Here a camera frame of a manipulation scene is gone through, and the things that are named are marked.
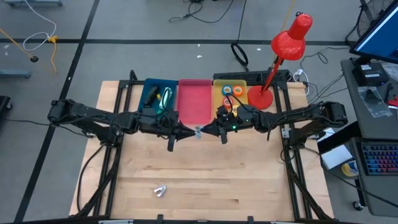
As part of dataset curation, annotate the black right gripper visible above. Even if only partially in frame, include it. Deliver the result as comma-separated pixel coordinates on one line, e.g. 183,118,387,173
201,105,250,145

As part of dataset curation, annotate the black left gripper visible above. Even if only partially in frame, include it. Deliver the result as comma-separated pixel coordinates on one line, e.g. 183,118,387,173
138,107,196,152

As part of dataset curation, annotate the mint green stapler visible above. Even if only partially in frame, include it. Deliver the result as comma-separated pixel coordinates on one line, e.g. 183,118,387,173
160,87,174,111

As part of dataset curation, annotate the black stapler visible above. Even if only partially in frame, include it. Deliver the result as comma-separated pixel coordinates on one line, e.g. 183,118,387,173
142,86,160,108

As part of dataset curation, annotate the white staple remover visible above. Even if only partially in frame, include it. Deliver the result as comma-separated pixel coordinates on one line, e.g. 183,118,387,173
153,185,168,198

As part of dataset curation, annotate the yellow plastic bin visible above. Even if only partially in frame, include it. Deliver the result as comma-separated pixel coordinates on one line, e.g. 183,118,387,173
213,79,249,121

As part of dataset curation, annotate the pink plastic bin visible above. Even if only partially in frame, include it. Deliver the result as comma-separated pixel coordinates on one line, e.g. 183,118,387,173
177,78,214,127

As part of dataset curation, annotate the blue plastic bin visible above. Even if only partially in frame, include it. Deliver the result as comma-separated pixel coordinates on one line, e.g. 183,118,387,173
138,77,178,113

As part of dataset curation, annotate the red desk lamp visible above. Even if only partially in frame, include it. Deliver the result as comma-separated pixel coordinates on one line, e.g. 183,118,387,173
246,12,313,110

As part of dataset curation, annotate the black power strip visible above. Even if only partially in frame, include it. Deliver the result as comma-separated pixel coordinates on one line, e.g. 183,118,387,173
213,70,292,85

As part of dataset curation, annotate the white box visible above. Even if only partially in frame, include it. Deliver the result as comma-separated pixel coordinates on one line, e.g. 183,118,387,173
317,127,354,170

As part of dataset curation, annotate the clear plastic bag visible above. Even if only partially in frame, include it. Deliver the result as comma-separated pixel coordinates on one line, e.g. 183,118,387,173
357,86,393,118

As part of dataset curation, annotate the small black computer box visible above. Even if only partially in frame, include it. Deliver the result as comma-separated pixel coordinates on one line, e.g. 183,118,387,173
352,63,389,87

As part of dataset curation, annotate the grey desk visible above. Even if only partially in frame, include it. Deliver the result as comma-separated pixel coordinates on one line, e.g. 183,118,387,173
340,57,398,217

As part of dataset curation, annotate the backlit rainbow keyboard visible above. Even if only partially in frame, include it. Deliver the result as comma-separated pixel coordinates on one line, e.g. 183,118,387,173
361,143,398,177

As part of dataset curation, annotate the grey floor bar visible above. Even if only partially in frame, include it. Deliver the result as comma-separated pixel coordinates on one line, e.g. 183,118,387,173
0,68,32,79

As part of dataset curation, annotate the computer monitor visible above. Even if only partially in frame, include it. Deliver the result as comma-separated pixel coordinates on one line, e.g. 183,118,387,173
349,0,398,65

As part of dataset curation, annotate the black floor fan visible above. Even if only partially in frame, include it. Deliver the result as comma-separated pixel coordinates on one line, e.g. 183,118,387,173
345,0,396,47

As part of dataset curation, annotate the coiled black cable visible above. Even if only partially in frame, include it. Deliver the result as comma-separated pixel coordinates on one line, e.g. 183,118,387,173
230,42,250,72

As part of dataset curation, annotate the black aluminium table frame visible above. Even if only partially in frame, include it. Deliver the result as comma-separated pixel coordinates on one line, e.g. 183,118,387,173
74,70,335,224

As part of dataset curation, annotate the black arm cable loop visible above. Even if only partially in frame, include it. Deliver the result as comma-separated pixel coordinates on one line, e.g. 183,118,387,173
76,143,106,214

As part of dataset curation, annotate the tangled black floor cable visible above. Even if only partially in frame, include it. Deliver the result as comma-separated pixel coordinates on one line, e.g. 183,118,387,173
167,0,248,42

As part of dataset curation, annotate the yellow floor cable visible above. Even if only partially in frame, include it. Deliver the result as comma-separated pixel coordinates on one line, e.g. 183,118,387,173
47,35,60,71

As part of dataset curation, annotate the white floor cable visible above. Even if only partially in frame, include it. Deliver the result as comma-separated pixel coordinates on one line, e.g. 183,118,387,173
22,0,58,52

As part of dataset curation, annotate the orange cable with black plug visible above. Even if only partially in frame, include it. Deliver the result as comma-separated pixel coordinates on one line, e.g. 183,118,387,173
0,29,40,63

